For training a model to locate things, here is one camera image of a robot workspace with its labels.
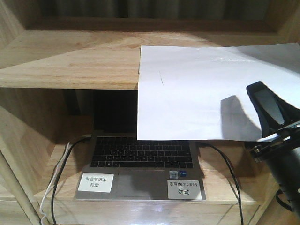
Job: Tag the white paper sheet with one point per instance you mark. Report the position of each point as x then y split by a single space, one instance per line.
200 93

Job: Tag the grey laptop with stickers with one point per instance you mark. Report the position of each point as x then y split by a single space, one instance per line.
121 167

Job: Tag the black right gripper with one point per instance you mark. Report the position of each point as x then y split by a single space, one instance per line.
276 116

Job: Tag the wooden shelf unit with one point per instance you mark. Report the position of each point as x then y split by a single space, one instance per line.
40 56

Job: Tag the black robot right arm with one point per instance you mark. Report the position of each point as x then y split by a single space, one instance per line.
286 171

